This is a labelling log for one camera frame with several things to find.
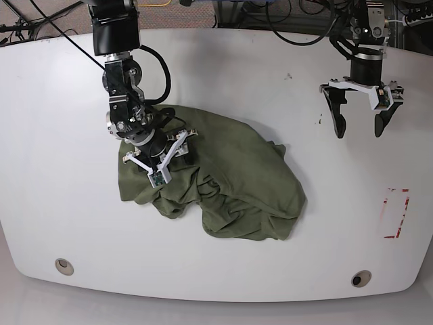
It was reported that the right table cable grommet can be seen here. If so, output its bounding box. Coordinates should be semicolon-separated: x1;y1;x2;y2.
351;270;372;288

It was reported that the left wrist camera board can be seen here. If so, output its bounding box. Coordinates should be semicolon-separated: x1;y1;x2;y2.
368;86;394;111

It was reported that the table cable grommet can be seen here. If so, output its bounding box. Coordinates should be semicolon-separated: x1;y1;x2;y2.
55;258;74;276
351;270;372;288

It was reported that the yellow cable on floor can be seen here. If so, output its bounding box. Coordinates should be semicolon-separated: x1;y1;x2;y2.
137;0;172;9

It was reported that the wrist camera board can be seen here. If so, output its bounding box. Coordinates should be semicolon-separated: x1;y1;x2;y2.
147;167;172;188
368;86;394;111

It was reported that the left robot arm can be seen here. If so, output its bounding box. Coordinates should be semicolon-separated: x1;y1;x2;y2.
320;1;404;139

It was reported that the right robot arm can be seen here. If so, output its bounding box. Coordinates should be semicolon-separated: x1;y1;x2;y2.
86;1;196;187

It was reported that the white power strip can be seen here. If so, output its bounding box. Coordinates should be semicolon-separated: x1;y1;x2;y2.
403;7;432;27

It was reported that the black tripod stand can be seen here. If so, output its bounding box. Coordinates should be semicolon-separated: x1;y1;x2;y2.
1;1;84;47

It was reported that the red tape rectangle marking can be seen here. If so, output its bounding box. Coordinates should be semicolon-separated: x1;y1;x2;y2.
380;188;409;239

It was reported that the left table cable grommet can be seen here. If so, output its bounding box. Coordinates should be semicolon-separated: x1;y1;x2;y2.
55;258;74;276

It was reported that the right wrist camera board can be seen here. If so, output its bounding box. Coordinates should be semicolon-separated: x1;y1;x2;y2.
147;167;172;188

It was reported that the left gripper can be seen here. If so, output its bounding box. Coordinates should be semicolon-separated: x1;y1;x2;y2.
320;56;404;138

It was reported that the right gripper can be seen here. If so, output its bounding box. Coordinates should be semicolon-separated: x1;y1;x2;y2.
122;129;200;176

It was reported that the olive green T-shirt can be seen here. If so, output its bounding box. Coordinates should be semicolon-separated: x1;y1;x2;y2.
118;106;306;240

